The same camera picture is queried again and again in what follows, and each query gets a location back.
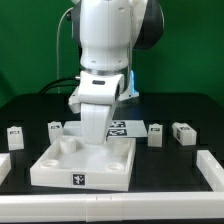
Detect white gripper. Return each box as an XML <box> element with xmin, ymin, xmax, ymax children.
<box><xmin>68</xmin><ymin>73</ymin><xmax>124</xmax><ymax>145</ymax></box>

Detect white square tabletop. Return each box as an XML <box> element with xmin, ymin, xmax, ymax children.
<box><xmin>30</xmin><ymin>136</ymin><xmax>136</xmax><ymax>191</ymax></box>

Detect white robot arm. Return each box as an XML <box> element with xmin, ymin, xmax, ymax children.
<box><xmin>70</xmin><ymin>0</ymin><xmax>164</xmax><ymax>144</ymax></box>

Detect white base tag plate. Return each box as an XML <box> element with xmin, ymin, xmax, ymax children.
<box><xmin>63</xmin><ymin>120</ymin><xmax>147</xmax><ymax>138</ymax></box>

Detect black cables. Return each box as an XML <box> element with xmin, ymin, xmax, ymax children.
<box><xmin>39</xmin><ymin>77</ymin><xmax>82</xmax><ymax>94</ymax></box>

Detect grey cable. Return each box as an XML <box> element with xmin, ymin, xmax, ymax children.
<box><xmin>55</xmin><ymin>7</ymin><xmax>75</xmax><ymax>94</ymax></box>

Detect white left obstacle wall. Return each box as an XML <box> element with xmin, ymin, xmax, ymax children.
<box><xmin>0</xmin><ymin>153</ymin><xmax>11</xmax><ymax>185</ymax></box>

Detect white obstacle wall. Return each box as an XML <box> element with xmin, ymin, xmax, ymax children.
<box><xmin>0</xmin><ymin>153</ymin><xmax>11</xmax><ymax>185</ymax></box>
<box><xmin>0</xmin><ymin>192</ymin><xmax>224</xmax><ymax>223</ymax></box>
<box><xmin>196</xmin><ymin>150</ymin><xmax>224</xmax><ymax>192</ymax></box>

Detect white front obstacle wall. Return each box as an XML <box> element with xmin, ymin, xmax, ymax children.
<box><xmin>0</xmin><ymin>192</ymin><xmax>224</xmax><ymax>223</ymax></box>

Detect white right obstacle wall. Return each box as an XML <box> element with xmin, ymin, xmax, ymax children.
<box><xmin>196</xmin><ymin>150</ymin><xmax>224</xmax><ymax>192</ymax></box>

